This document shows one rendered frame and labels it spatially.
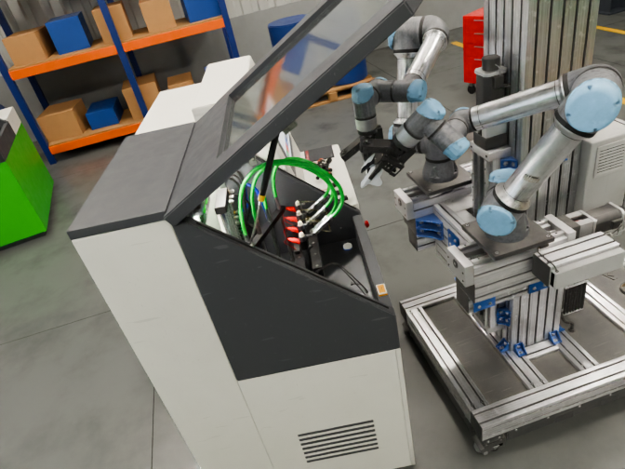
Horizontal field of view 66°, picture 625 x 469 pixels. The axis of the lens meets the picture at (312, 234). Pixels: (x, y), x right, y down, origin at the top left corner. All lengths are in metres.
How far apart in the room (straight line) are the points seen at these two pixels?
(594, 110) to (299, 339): 1.07
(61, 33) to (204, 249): 5.79
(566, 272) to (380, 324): 0.64
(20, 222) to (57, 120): 2.30
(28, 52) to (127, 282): 5.75
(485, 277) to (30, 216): 4.31
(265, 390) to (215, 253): 0.61
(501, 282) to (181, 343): 1.13
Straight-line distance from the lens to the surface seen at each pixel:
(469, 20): 5.86
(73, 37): 7.02
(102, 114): 7.17
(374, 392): 1.90
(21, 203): 5.19
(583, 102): 1.38
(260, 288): 1.50
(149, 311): 1.59
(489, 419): 2.27
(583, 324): 2.71
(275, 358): 1.71
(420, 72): 1.82
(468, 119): 1.61
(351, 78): 6.62
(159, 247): 1.43
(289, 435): 2.04
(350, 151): 1.77
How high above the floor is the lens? 2.09
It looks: 33 degrees down
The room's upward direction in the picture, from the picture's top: 13 degrees counter-clockwise
